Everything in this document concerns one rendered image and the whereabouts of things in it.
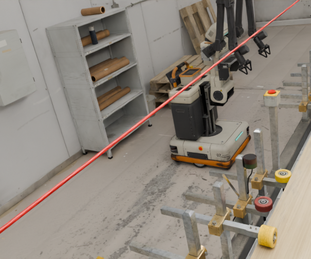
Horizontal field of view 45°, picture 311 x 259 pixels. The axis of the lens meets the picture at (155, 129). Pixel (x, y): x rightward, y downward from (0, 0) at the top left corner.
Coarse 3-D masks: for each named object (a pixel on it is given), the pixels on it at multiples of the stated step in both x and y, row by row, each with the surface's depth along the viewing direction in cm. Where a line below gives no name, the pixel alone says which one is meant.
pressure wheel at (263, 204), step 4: (264, 196) 175; (256, 200) 173; (260, 200) 173; (264, 200) 172; (268, 200) 172; (256, 204) 171; (260, 204) 171; (264, 204) 170; (268, 204) 169; (256, 208) 172; (260, 208) 170; (264, 208) 169; (268, 208) 169; (264, 220) 176
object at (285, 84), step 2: (284, 82) 323; (286, 82) 322; (288, 82) 322; (290, 82) 321; (292, 82) 320; (294, 82) 319; (296, 82) 318; (298, 82) 317; (300, 82) 316; (308, 82) 313; (284, 84) 323; (286, 84) 322; (288, 84) 321; (290, 84) 320; (292, 84) 319; (294, 84) 318; (296, 84) 317; (298, 84) 316; (300, 84) 315; (308, 84) 311; (298, 86) 317; (300, 86) 316; (308, 86) 312
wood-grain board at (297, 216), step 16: (304, 160) 197; (304, 176) 184; (288, 192) 175; (304, 192) 173; (288, 208) 165; (304, 208) 163; (272, 224) 158; (288, 224) 156; (304, 224) 155; (288, 240) 148; (304, 240) 147; (256, 256) 144; (272, 256) 142; (288, 256) 141; (304, 256) 140
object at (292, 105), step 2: (280, 102) 281; (264, 104) 286; (280, 104) 279; (282, 104) 278; (284, 104) 277; (286, 104) 276; (288, 104) 276; (290, 104) 275; (292, 104) 274; (294, 104) 273; (296, 104) 273; (298, 104) 272; (308, 104) 269; (310, 104) 268; (266, 106) 286; (268, 106) 285; (278, 106) 281; (280, 106) 280; (282, 106) 279; (284, 106) 278; (286, 106) 277; (288, 106) 276; (290, 106) 276; (292, 106) 275; (294, 106) 274; (296, 106) 273; (298, 106) 272; (308, 106) 268; (310, 106) 267; (308, 108) 269; (310, 108) 268
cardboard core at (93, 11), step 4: (88, 8) 421; (92, 8) 417; (96, 8) 414; (100, 8) 410; (104, 8) 415; (84, 12) 424; (88, 12) 421; (92, 12) 418; (96, 12) 415; (100, 12) 412; (104, 12) 416
